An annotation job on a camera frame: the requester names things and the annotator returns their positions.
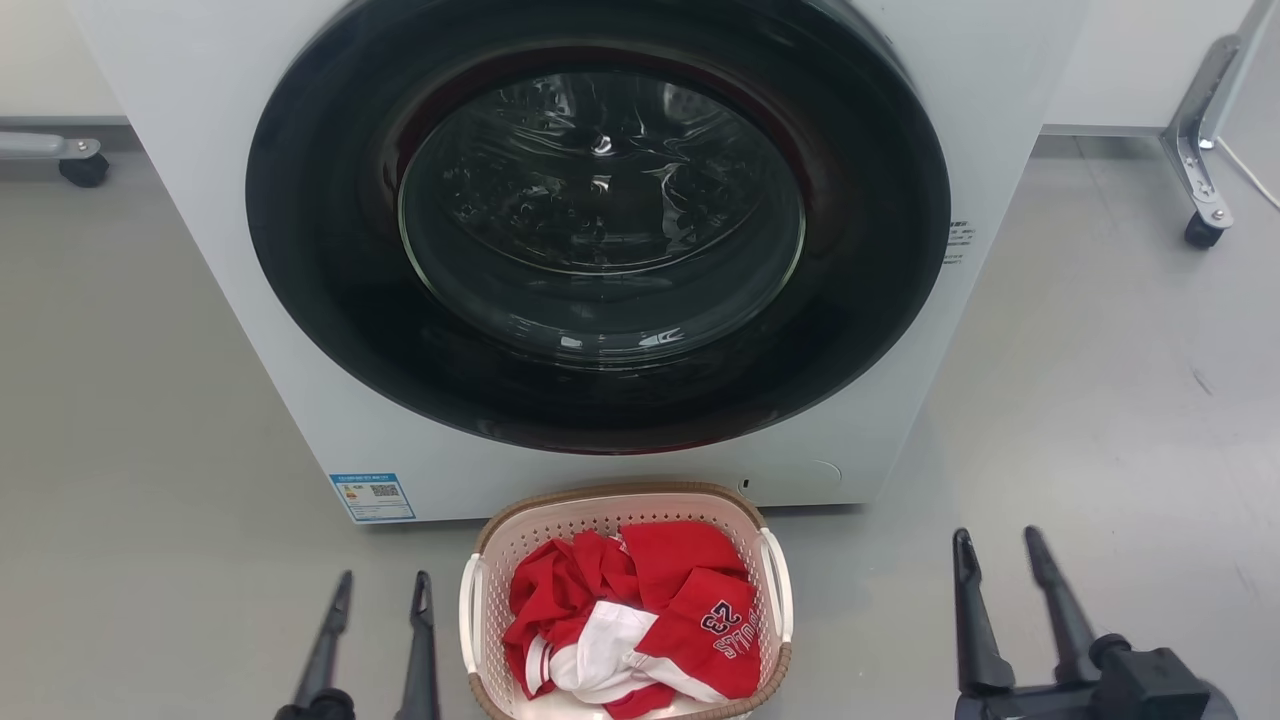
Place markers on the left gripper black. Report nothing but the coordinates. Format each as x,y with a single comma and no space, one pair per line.
318,708

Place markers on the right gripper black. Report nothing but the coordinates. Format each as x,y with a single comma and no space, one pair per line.
1150,690

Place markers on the beige perforated laundry basket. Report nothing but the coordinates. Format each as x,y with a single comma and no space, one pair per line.
620,493

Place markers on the blue energy label sticker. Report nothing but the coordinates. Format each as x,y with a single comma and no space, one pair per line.
372,498

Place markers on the red garment with white stripes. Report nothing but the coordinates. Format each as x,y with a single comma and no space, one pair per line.
555,590

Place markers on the oval washer filter flap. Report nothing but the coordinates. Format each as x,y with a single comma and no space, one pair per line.
800,482

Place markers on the red Bulls 23 jersey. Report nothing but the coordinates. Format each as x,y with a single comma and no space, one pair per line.
690,570

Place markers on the round black washer door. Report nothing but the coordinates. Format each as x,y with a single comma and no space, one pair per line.
320,290

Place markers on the small printed text sticker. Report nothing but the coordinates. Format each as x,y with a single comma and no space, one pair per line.
959,242

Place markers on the black caster wheel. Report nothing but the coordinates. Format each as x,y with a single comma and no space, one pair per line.
84,171
1203,231

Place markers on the white front-load washing machine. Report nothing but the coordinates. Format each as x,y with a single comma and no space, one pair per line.
200,220

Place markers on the long grey metal frame leg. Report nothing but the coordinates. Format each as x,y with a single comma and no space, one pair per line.
1205,110

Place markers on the short grey metal frame leg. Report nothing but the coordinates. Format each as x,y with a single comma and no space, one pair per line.
45,145

